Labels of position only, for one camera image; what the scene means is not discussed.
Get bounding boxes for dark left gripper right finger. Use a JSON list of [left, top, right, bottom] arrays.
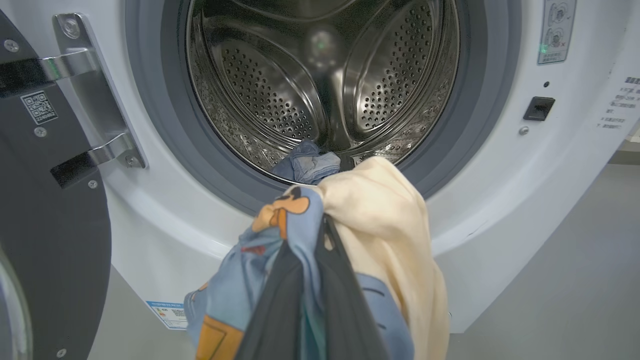
[[314, 214, 391, 360]]

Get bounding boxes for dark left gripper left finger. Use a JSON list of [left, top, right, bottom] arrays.
[[235, 244, 305, 360]]

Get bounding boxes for blue clothes pile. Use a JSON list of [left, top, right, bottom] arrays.
[[184, 156, 451, 360]]

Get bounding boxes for light blue garment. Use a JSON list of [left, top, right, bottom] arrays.
[[272, 140, 342, 185]]

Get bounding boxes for grey washing machine door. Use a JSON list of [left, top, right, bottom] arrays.
[[0, 10, 114, 360]]

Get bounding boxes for white front-load washing machine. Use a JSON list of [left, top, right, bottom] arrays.
[[0, 0, 640, 335]]

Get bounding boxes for perforated steel washer drum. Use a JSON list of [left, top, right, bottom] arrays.
[[186, 0, 461, 174]]

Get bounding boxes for black door latch socket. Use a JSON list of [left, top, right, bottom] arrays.
[[523, 96, 556, 122]]

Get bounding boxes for chrome door hinge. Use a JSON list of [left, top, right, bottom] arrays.
[[40, 12, 147, 171]]

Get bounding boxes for blue energy label sticker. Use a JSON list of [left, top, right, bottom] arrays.
[[146, 300, 189, 331]]

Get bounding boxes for white QR code sticker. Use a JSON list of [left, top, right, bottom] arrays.
[[20, 91, 59, 125]]

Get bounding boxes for black printed text label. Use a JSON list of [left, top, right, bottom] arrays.
[[597, 75, 640, 132]]

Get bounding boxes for grey warning pictogram sticker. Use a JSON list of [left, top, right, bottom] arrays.
[[537, 0, 578, 65]]

